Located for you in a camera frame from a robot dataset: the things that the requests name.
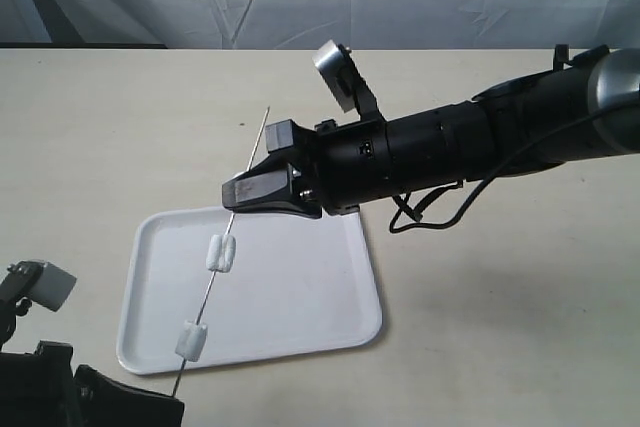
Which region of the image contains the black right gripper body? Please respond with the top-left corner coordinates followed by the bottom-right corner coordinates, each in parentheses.
top-left (291, 119), bottom-right (393, 217)

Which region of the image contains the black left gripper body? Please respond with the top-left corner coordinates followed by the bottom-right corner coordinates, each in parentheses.
top-left (1, 341), bottom-right (80, 426)

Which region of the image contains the thin metal skewer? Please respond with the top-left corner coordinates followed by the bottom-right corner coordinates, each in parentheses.
top-left (171, 105), bottom-right (272, 398)

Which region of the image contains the white marshmallow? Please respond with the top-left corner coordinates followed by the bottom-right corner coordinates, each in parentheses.
top-left (206, 234), bottom-right (236, 273)
top-left (174, 321), bottom-right (208, 362)

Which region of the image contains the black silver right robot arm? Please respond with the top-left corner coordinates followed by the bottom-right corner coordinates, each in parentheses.
top-left (221, 42), bottom-right (639, 222)

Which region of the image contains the white plastic tray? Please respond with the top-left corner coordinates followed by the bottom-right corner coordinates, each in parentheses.
top-left (116, 207), bottom-right (382, 375)

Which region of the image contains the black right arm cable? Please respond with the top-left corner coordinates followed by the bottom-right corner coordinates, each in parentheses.
top-left (388, 111), bottom-right (616, 235)

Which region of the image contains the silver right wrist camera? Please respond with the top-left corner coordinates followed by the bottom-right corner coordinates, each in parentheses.
top-left (312, 40), bottom-right (384, 121)

